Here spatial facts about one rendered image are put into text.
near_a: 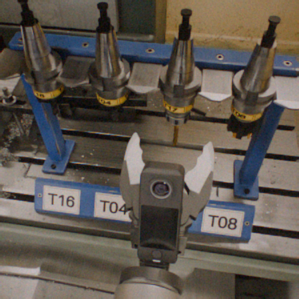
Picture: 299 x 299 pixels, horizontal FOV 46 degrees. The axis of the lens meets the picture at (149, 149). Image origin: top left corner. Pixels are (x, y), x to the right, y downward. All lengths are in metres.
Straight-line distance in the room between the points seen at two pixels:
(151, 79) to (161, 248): 0.26
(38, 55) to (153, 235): 0.32
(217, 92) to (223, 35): 1.14
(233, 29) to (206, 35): 0.12
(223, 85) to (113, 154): 0.39
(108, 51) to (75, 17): 0.74
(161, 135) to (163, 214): 0.52
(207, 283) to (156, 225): 0.52
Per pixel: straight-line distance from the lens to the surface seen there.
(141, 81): 0.54
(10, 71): 0.60
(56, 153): 0.82
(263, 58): 0.50
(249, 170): 0.77
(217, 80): 0.55
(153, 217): 0.38
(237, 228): 0.73
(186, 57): 0.50
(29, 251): 0.90
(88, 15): 1.24
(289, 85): 0.57
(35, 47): 0.55
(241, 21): 1.64
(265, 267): 0.78
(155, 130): 0.89
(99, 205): 0.73
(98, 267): 0.86
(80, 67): 0.58
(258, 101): 0.53
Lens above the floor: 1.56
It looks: 51 degrees down
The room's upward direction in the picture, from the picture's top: straight up
